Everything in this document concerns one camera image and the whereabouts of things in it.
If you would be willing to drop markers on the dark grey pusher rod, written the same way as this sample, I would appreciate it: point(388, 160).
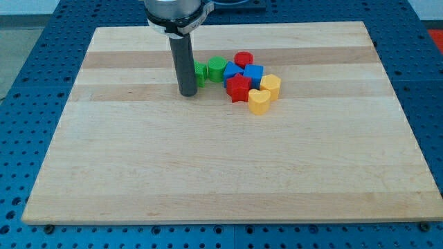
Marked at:
point(184, 65)

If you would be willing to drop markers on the red cylinder block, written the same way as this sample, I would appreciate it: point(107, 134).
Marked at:
point(243, 58)

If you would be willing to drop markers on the green star block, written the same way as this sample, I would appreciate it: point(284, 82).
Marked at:
point(201, 73)

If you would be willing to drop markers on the blue block left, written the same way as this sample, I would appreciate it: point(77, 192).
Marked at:
point(230, 71)

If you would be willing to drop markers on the light wooden board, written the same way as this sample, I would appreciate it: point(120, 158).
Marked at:
point(335, 147)

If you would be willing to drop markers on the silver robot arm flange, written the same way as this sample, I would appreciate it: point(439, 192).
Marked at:
point(177, 18)

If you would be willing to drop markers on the red star block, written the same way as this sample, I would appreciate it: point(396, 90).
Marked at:
point(238, 87)

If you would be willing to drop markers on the green cylinder block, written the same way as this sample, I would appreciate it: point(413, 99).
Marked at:
point(216, 66)

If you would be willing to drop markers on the yellow hexagon block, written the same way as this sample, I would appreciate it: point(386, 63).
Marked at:
point(271, 83)

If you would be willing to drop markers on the yellow heart block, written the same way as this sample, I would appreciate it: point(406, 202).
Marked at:
point(259, 101)

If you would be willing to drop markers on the blue cube block right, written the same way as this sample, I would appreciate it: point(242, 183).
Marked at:
point(255, 72)

